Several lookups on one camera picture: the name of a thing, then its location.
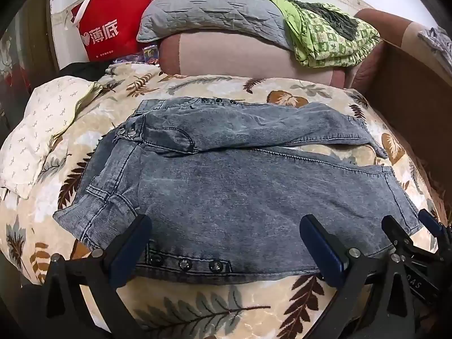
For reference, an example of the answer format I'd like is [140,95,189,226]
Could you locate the red shopping bag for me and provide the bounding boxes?
[71,0,153,62]

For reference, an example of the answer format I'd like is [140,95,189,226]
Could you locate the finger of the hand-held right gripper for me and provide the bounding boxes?
[418,209,452,252]
[382,215,416,257]

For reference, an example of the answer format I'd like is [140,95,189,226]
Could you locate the brown and tan cushion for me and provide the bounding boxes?
[344,8,435,90]

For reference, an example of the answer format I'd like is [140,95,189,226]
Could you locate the pink bolster cushion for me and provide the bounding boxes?
[159,30,347,87]

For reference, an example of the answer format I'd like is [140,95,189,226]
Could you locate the dark grey-green cloth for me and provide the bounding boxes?
[293,0,361,41]

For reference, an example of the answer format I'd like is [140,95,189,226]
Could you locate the green patterned cloth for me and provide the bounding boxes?
[266,0,381,68]

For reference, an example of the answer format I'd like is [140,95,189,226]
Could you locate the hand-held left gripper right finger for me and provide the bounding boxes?
[299,214,416,339]

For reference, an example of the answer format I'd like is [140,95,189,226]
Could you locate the grey-blue denim pants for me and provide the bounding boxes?
[53,97,424,285]

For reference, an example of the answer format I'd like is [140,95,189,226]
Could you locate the colourful small packets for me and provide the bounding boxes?
[115,47,161,66]

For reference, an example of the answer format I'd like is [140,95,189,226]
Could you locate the grey crumpled cloth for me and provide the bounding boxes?
[418,26,452,60]

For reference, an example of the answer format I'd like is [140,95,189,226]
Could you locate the leaf print blanket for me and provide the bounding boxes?
[0,65,442,339]

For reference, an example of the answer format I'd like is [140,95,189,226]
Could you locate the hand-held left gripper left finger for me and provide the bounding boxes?
[44,214,153,339]

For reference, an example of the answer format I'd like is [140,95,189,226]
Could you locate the grey quilted pillow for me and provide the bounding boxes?
[136,0,295,50]

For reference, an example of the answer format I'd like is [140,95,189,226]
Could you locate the white sprig print pillow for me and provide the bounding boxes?
[0,76,103,200]

